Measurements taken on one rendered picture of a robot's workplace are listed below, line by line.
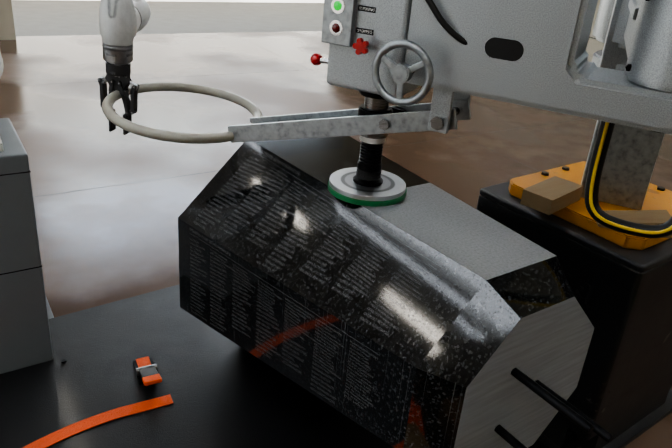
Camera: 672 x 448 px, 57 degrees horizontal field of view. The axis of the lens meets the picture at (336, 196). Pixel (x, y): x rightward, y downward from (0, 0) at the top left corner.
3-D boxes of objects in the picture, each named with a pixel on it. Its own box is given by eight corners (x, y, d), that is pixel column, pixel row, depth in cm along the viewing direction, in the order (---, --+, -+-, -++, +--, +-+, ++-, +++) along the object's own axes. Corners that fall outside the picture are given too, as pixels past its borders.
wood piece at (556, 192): (551, 189, 205) (554, 176, 203) (580, 200, 198) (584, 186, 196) (519, 203, 192) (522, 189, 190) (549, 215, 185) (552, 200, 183)
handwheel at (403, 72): (440, 104, 148) (450, 40, 142) (425, 113, 139) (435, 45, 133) (383, 92, 154) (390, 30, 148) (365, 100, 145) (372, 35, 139)
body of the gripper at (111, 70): (99, 61, 192) (99, 90, 196) (124, 66, 190) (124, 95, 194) (112, 56, 198) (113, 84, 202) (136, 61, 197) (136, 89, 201)
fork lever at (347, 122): (475, 115, 162) (473, 96, 160) (451, 133, 146) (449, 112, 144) (261, 130, 196) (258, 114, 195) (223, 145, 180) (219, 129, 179)
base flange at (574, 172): (585, 169, 239) (588, 157, 237) (716, 219, 203) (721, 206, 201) (501, 190, 211) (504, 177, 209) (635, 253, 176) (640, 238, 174)
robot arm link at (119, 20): (130, 49, 187) (142, 39, 199) (129, -4, 181) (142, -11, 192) (94, 44, 187) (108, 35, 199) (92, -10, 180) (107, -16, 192)
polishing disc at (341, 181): (344, 165, 185) (345, 162, 185) (413, 180, 179) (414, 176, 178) (317, 190, 167) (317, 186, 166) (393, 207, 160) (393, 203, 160)
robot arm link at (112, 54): (123, 48, 187) (123, 68, 190) (138, 43, 195) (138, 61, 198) (96, 43, 188) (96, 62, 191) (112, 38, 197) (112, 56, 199)
